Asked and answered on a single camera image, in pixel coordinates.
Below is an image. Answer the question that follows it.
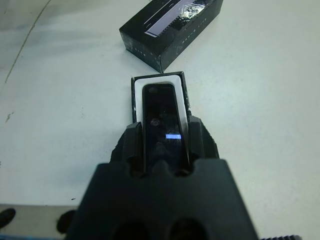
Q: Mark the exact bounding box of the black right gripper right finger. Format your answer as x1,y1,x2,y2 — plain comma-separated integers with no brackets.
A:
187,115,221,166

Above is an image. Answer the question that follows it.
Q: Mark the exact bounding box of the black box base white insert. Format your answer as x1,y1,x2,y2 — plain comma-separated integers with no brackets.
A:
129,70,193,126

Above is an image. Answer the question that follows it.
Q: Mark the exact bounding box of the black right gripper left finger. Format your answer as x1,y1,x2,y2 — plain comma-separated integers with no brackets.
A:
112,122,146,176

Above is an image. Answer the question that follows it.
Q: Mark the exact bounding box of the black box lid with print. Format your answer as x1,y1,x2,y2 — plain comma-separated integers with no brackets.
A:
119,0,225,74

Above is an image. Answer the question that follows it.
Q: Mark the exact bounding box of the slim black camera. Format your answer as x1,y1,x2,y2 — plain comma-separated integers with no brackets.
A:
141,83,191,175

